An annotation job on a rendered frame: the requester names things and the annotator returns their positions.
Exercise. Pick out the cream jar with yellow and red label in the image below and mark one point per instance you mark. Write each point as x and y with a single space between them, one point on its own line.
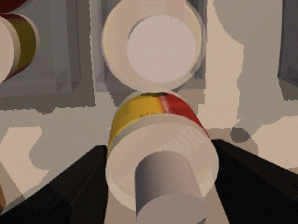
153 45
161 162

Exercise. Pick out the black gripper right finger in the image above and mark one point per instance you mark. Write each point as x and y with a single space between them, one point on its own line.
253 190

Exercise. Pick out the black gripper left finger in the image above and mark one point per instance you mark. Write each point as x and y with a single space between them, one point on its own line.
79 195

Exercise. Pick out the brown cube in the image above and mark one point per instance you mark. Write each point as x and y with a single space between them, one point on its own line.
2 200

